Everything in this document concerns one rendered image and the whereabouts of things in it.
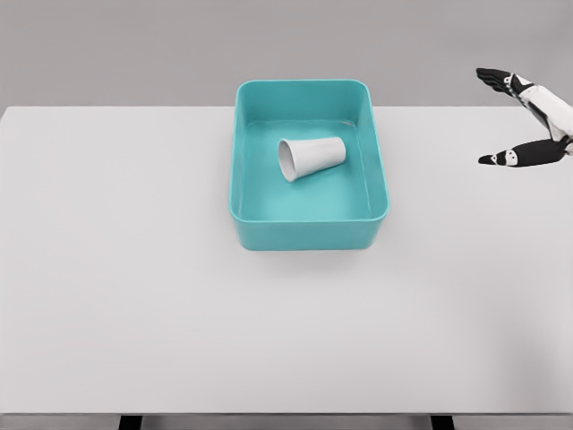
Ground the teal plastic basket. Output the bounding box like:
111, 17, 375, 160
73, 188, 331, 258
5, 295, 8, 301
227, 79, 391, 253

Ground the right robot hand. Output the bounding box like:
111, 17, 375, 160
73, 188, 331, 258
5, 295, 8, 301
475, 67, 573, 168

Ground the white paper cup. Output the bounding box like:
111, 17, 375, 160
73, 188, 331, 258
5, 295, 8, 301
278, 135, 347, 183

